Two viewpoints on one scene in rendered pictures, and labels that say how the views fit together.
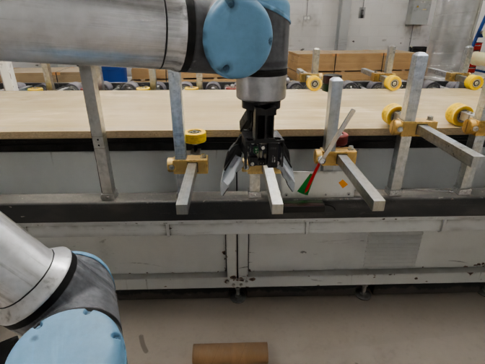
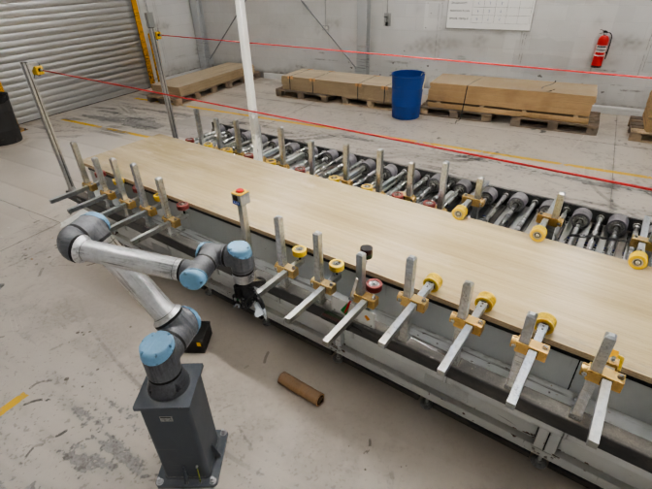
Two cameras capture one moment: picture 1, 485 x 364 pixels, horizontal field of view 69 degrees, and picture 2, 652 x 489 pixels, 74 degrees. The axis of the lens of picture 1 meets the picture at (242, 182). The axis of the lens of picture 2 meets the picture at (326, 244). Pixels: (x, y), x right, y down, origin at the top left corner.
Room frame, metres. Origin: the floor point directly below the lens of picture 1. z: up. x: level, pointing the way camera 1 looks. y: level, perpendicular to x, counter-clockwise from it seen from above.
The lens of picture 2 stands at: (-0.27, -1.20, 2.23)
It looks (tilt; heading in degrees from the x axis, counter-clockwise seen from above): 33 degrees down; 38
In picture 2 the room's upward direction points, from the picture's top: 2 degrees counter-clockwise
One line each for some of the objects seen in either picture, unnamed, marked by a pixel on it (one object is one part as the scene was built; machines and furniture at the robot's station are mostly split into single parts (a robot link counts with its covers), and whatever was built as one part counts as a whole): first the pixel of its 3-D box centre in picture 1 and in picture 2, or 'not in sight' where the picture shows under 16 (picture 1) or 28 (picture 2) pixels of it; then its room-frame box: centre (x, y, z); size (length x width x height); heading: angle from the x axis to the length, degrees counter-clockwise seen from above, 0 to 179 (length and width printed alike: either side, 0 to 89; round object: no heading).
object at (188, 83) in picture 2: not in sight; (207, 78); (5.97, 6.87, 0.23); 2.41 x 0.77 x 0.17; 9
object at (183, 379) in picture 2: not in sight; (166, 376); (0.33, 0.24, 0.65); 0.19 x 0.19 x 0.10
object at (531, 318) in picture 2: not in sight; (519, 358); (1.15, -1.04, 0.87); 0.03 x 0.03 x 0.48; 2
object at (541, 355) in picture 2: not in sight; (529, 346); (1.15, -1.06, 0.95); 0.13 x 0.06 x 0.05; 92
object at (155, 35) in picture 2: not in sight; (168, 92); (2.15, 2.55, 1.25); 0.15 x 0.08 x 1.10; 92
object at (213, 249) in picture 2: not in sight; (212, 255); (0.59, 0.07, 1.25); 0.12 x 0.12 x 0.09; 24
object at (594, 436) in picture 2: not in sight; (601, 404); (1.03, -1.34, 0.95); 0.36 x 0.03 x 0.03; 2
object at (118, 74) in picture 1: (112, 75); (407, 94); (6.42, 2.28, 0.36); 0.59 x 0.57 x 0.73; 7
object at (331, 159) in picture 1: (334, 156); (364, 298); (1.13, -0.31, 0.85); 0.13 x 0.06 x 0.05; 92
